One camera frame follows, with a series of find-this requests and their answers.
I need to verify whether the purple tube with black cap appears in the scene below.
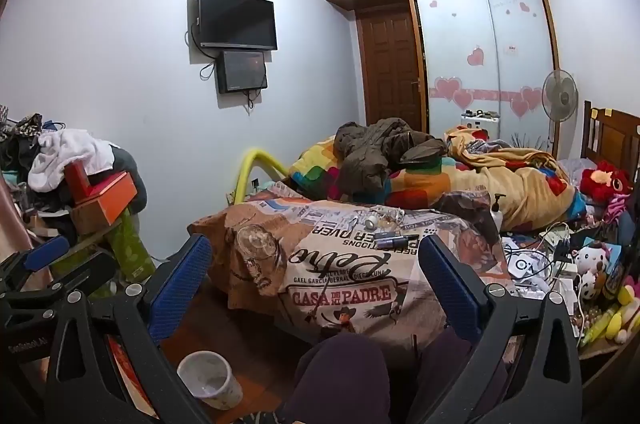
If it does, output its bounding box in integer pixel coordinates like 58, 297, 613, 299
375, 236, 412, 251

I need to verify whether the black Sharpie marker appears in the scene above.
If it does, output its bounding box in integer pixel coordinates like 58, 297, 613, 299
373, 232, 420, 242

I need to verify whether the green leaf pattern bag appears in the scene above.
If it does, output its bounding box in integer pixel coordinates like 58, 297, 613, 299
50, 210, 156, 299

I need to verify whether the orange box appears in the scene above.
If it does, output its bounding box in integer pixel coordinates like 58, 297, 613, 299
64, 161, 137, 235

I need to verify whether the white pump bottle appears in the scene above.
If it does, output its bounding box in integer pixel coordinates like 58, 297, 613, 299
490, 193, 506, 232

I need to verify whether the dark brown cloth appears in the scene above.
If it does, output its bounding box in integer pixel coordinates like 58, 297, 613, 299
433, 189, 500, 246

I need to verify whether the white cloth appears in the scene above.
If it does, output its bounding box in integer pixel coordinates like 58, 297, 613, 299
27, 128, 115, 193

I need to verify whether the white tape roll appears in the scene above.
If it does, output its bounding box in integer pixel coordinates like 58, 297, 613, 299
363, 214, 378, 231

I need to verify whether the white dog plush toy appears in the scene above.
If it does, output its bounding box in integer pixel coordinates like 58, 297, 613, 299
575, 241, 611, 301

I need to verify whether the colourful patchwork blanket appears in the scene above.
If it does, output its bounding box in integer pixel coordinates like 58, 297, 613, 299
288, 129, 587, 232

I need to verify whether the dark purple trousers leg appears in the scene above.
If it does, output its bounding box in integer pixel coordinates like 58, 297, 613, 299
278, 332, 507, 424

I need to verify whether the printed newspaper pattern blanket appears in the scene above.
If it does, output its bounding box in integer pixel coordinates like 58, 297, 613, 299
188, 189, 512, 349

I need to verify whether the yellow plush toy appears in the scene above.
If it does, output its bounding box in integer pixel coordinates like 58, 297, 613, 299
605, 283, 639, 345

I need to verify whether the brown olive jacket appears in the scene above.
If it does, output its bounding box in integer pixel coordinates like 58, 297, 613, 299
333, 117, 447, 199

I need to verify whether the red plush toy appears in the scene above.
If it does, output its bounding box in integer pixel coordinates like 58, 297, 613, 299
579, 161, 631, 205

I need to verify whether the wooden headboard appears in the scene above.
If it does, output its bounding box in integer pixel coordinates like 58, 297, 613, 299
580, 101, 640, 181

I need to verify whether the white standing fan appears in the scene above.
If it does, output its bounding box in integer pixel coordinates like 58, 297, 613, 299
541, 69, 578, 156

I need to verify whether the frosted wardrobe with hearts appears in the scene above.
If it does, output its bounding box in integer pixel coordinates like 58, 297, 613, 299
414, 0, 554, 151

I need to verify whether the brown wooden door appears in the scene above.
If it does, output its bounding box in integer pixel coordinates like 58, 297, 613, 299
356, 8, 422, 130

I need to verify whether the small black wall monitor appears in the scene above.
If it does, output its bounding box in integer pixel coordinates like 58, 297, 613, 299
216, 51, 268, 94

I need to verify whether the large black wall television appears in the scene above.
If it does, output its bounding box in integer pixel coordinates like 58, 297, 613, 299
196, 0, 278, 51

